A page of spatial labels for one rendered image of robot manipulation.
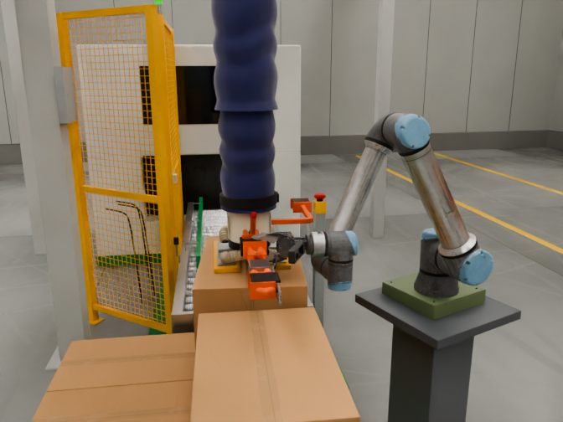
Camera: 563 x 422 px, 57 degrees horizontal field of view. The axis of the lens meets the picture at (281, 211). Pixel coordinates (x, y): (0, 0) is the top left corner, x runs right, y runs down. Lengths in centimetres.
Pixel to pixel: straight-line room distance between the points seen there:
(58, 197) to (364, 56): 939
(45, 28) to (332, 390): 240
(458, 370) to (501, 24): 1129
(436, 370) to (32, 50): 255
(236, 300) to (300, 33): 990
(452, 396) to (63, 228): 225
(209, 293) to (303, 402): 62
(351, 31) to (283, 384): 1066
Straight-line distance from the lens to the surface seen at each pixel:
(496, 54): 1318
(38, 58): 312
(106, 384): 225
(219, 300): 182
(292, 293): 182
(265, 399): 136
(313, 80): 1148
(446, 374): 245
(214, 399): 137
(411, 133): 184
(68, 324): 345
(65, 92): 307
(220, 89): 190
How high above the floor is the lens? 173
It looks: 15 degrees down
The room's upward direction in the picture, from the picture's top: straight up
